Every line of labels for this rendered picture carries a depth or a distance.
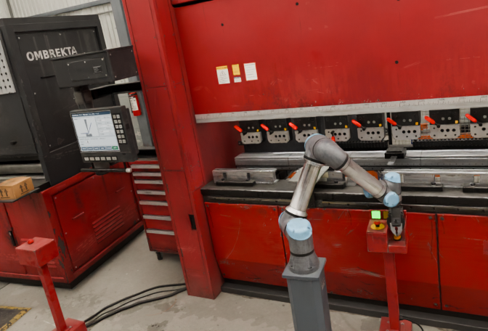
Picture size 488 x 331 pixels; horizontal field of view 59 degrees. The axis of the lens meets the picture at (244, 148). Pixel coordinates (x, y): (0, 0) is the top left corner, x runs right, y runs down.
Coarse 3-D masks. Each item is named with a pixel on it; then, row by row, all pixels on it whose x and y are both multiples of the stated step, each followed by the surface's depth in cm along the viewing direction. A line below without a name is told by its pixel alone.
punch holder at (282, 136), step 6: (270, 120) 283; (276, 120) 281; (282, 120) 279; (288, 120) 282; (270, 126) 284; (276, 126) 283; (282, 126) 280; (288, 126) 281; (276, 132) 284; (282, 132) 281; (288, 132) 281; (270, 138) 287; (276, 138) 285; (282, 138) 283; (288, 138) 281
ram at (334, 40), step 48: (240, 0) 267; (288, 0) 254; (336, 0) 242; (384, 0) 230; (432, 0) 220; (480, 0) 211; (192, 48) 293; (240, 48) 277; (288, 48) 263; (336, 48) 250; (384, 48) 238; (432, 48) 227; (480, 48) 217; (192, 96) 305; (240, 96) 288; (288, 96) 272; (336, 96) 258; (384, 96) 246; (432, 96) 234
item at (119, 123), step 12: (96, 108) 274; (108, 108) 267; (120, 108) 263; (72, 120) 284; (120, 120) 266; (120, 132) 269; (132, 132) 276; (120, 144) 272; (132, 144) 271; (84, 156) 290; (96, 156) 285; (108, 156) 280; (120, 156) 275; (132, 156) 271
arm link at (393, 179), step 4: (392, 172) 224; (388, 176) 221; (392, 176) 220; (396, 176) 219; (388, 180) 221; (392, 180) 220; (396, 180) 220; (400, 180) 222; (388, 184) 220; (392, 184) 220; (396, 184) 220; (400, 184) 222; (392, 188) 220; (396, 188) 221; (400, 188) 222; (396, 192) 222; (400, 192) 223
